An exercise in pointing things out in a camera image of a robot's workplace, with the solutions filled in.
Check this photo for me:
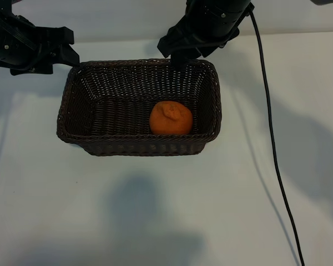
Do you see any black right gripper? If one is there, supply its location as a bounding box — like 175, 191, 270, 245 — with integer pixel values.
158, 0, 254, 69

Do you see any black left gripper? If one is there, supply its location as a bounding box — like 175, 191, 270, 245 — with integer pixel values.
0, 11, 81, 76

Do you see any orange fruit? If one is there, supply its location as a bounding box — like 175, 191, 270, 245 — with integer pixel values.
149, 101, 194, 136

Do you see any dark brown wicker basket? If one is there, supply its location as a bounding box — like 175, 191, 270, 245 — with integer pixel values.
56, 58, 221, 157

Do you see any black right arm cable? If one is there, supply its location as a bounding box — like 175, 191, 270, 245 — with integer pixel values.
248, 2, 305, 266

